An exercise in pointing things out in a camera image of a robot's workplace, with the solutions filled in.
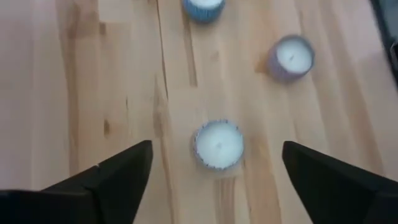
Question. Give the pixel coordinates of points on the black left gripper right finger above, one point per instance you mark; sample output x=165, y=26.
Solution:
x=326, y=186

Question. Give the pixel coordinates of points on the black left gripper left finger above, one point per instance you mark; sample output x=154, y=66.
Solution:
x=124, y=180

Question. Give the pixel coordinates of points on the white navy speckled candle tin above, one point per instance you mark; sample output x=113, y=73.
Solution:
x=218, y=146

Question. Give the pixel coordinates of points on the pink purple patterned candle tin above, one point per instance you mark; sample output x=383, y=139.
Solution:
x=292, y=59

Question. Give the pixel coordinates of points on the blue patterned candle tin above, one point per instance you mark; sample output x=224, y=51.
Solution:
x=203, y=11

